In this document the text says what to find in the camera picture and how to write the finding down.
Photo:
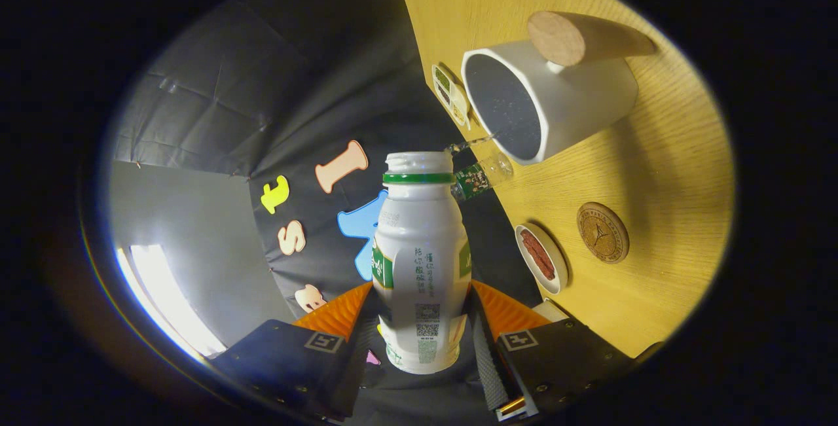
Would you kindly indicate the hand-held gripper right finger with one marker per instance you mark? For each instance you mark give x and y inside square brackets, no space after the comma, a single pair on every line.
[486,354]

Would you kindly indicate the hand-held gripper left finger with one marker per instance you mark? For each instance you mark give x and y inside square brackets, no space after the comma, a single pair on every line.
[359,347]

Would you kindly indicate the white juice bottle green label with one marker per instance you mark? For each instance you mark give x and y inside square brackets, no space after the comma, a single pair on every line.
[419,230]

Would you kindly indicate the round wooden coaster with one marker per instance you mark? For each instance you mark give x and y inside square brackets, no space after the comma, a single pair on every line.
[602,232]

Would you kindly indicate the clear plastic water bottle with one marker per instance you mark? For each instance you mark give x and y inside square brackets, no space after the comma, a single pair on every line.
[484,177]

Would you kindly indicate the red meat slices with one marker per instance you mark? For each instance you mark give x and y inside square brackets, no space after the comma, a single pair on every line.
[537,254]

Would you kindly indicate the beige round plate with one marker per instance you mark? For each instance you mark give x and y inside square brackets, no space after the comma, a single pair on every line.
[556,256]

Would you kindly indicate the wooden table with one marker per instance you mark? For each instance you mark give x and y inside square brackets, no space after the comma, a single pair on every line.
[655,184]

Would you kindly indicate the white divided tray with beans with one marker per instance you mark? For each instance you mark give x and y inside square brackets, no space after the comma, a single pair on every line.
[452,95]

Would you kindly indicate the black backdrop cloth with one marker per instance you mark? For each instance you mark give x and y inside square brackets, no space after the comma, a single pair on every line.
[294,86]

